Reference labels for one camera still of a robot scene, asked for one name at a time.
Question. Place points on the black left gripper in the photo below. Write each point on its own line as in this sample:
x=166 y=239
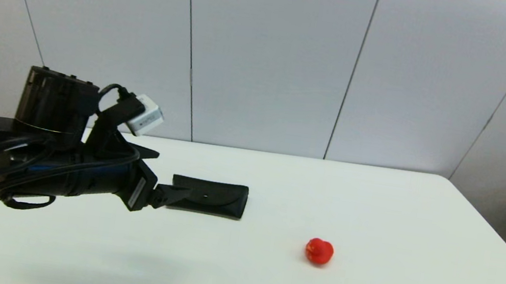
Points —
x=141 y=190

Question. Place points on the black glasses case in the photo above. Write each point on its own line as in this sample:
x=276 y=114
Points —
x=220 y=199

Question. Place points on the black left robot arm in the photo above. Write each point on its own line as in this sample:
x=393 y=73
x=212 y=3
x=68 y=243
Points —
x=52 y=106

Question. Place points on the red rubber duck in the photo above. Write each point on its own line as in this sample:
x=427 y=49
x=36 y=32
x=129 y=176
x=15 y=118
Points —
x=319 y=252

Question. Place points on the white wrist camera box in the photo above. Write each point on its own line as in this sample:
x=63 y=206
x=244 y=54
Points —
x=147 y=117

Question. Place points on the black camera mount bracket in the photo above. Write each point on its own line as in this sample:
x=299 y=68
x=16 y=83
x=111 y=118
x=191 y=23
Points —
x=109 y=122

